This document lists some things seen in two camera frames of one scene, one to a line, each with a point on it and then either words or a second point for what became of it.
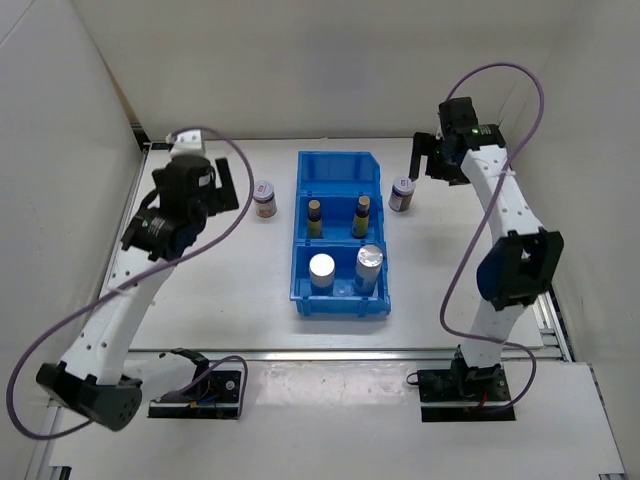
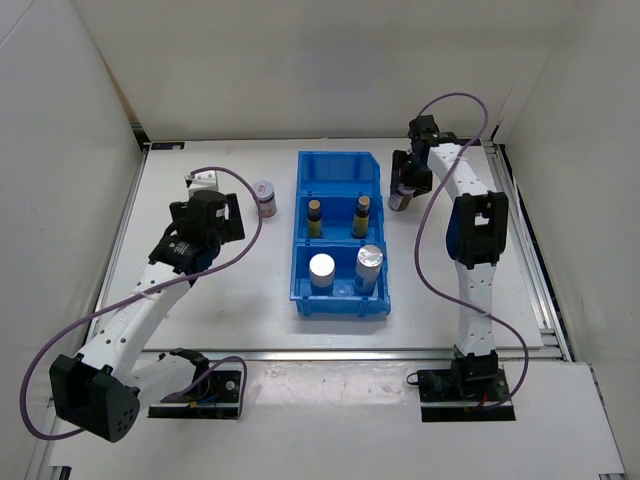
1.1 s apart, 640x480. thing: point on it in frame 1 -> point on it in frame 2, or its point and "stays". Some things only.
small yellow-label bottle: (361, 218) stays
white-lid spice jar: (401, 193) stays
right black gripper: (424, 145) -> (398, 160)
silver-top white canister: (322, 272) stays
